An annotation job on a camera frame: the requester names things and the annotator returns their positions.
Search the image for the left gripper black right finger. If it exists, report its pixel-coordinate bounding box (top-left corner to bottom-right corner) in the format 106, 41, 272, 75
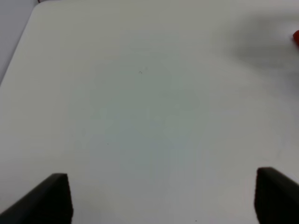
254, 167, 299, 224

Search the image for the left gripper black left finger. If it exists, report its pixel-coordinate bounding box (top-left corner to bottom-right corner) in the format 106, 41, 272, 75
0, 173, 74, 224

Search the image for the red and white whiteboard marker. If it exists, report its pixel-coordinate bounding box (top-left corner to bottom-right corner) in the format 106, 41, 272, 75
292, 30, 299, 46

